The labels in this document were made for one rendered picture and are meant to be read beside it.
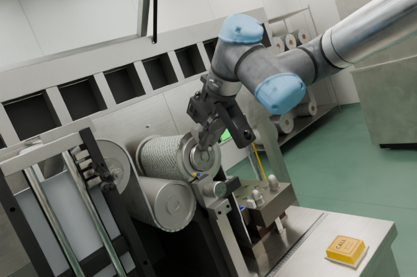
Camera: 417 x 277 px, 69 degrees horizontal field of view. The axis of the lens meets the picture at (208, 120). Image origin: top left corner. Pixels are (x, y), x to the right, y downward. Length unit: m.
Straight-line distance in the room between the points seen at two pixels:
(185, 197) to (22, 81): 0.58
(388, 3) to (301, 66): 0.15
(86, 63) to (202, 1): 3.66
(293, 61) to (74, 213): 0.46
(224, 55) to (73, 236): 0.41
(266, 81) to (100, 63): 0.70
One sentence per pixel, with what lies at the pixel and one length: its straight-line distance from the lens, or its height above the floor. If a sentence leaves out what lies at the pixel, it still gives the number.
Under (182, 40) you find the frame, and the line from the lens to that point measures 1.27.
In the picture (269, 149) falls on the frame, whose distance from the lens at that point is 1.77.
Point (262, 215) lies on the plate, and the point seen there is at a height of 1.01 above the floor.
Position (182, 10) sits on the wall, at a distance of 4.37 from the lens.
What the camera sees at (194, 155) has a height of 1.27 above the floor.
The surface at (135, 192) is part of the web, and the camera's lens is 0.80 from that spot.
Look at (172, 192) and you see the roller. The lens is 0.79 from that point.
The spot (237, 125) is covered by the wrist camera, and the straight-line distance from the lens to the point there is 0.66.
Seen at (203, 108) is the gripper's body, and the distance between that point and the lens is 0.68.
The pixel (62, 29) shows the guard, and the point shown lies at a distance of 1.06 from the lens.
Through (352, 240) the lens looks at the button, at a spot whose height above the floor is 0.92.
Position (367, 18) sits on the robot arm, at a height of 1.45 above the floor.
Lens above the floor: 1.46
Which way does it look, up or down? 9 degrees down
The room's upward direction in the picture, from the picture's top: 21 degrees counter-clockwise
